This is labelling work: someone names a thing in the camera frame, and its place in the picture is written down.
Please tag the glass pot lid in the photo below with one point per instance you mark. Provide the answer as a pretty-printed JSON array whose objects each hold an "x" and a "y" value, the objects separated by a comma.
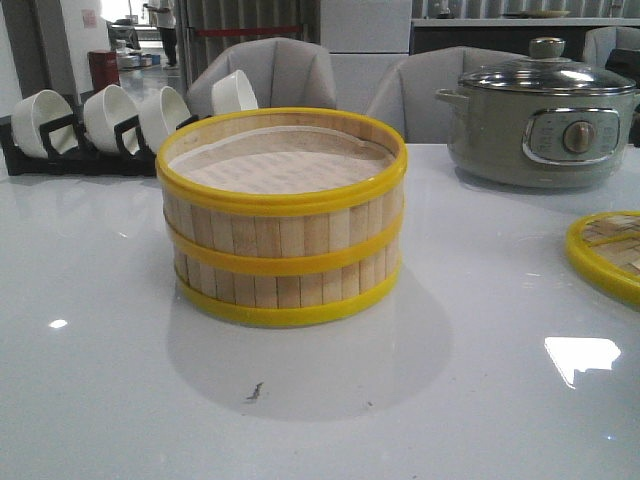
[{"x": 546, "y": 71}]

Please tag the black dish rack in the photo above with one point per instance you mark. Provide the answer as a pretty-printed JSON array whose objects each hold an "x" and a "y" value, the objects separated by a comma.
[{"x": 70, "y": 150}]

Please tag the far right grey chair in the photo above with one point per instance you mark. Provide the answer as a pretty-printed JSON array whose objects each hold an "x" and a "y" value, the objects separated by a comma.
[{"x": 599, "y": 43}]

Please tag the woven bamboo steamer lid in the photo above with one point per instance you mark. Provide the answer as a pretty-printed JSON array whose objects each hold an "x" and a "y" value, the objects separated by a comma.
[{"x": 604, "y": 249}]

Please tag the person in background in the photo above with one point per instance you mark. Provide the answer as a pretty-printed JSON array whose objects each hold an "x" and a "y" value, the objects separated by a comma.
[{"x": 161, "y": 15}]

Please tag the red bin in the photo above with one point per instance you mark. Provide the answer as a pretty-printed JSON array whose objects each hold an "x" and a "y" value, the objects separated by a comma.
[{"x": 103, "y": 69}]

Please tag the left grey chair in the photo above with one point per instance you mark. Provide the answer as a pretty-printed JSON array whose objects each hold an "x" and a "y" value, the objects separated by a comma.
[{"x": 283, "y": 72}]

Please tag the white bowl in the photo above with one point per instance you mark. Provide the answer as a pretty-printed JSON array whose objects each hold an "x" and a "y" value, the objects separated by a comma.
[
  {"x": 102, "y": 112},
  {"x": 233, "y": 93},
  {"x": 160, "y": 114},
  {"x": 30, "y": 113}
]

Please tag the grey electric cooking pot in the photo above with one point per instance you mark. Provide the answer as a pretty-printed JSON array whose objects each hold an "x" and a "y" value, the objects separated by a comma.
[{"x": 536, "y": 140}]

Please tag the grey chair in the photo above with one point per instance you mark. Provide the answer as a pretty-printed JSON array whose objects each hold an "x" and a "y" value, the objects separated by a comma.
[
  {"x": 405, "y": 97},
  {"x": 599, "y": 43},
  {"x": 283, "y": 72}
]

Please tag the bamboo steamer basket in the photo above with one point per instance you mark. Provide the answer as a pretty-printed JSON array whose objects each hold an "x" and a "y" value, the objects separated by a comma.
[
  {"x": 284, "y": 234},
  {"x": 287, "y": 301}
]

